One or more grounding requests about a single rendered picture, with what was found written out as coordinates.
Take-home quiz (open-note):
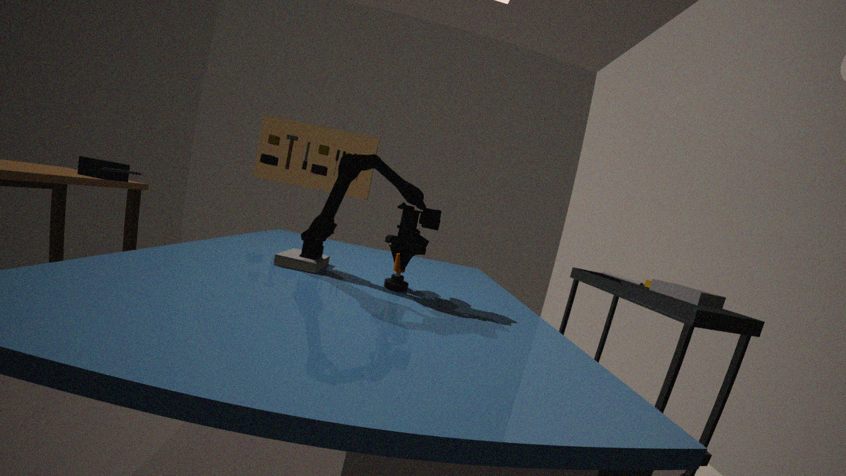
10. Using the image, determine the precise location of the orange knob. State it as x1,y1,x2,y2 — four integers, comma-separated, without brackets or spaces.
393,253,405,273

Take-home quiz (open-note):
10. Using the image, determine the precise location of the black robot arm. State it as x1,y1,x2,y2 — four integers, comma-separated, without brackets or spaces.
299,153,442,260

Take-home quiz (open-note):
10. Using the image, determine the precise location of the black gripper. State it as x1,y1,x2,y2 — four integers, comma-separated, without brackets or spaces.
385,223,426,270

